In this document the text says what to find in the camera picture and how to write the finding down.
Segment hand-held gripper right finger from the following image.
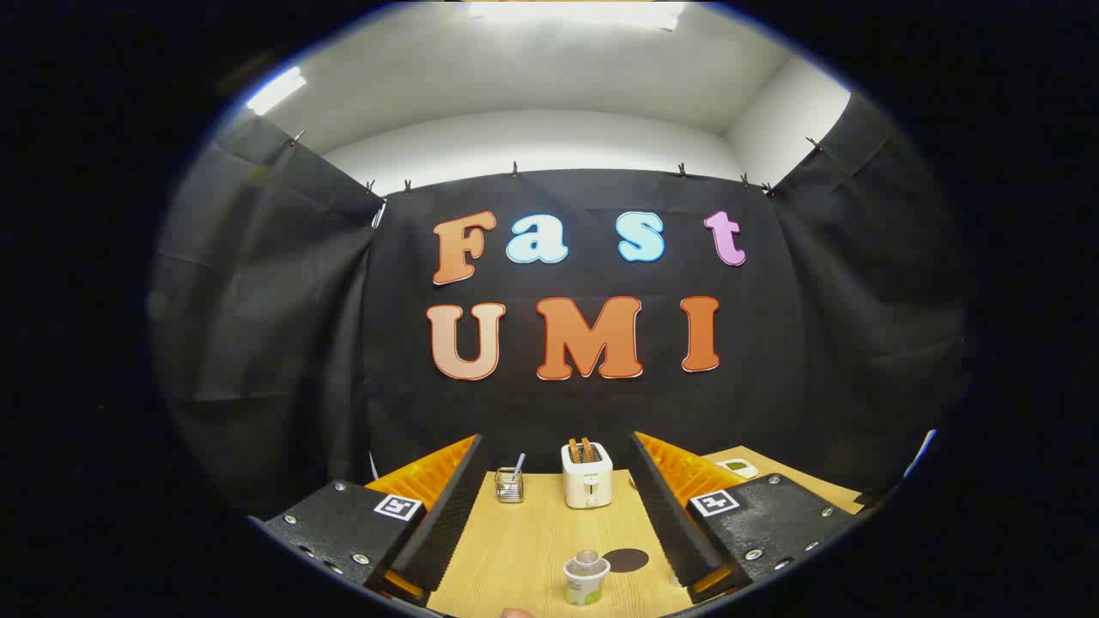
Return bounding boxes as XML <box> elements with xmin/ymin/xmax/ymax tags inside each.
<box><xmin>628</xmin><ymin>431</ymin><xmax>864</xmax><ymax>603</ymax></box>

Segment black backdrop cloth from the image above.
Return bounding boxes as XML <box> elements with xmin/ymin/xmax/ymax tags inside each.
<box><xmin>148</xmin><ymin>90</ymin><xmax>975</xmax><ymax>516</ymax></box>

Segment white toaster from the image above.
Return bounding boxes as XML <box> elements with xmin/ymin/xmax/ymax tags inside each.
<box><xmin>562</xmin><ymin>441</ymin><xmax>614</xmax><ymax>509</ymax></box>

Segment long ceiling light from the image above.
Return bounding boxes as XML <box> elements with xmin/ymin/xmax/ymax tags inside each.
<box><xmin>468</xmin><ymin>0</ymin><xmax>688</xmax><ymax>32</ymax></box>

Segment clear plastic juice bottle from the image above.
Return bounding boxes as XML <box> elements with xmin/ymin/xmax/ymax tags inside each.
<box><xmin>563</xmin><ymin>550</ymin><xmax>611</xmax><ymax>607</ymax></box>

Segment wooden table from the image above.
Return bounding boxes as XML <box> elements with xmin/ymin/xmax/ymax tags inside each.
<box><xmin>427</xmin><ymin>445</ymin><xmax>864</xmax><ymax>618</ymax></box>

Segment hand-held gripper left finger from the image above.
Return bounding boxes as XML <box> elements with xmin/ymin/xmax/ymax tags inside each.
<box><xmin>249</xmin><ymin>433</ymin><xmax>487</xmax><ymax>606</ymax></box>

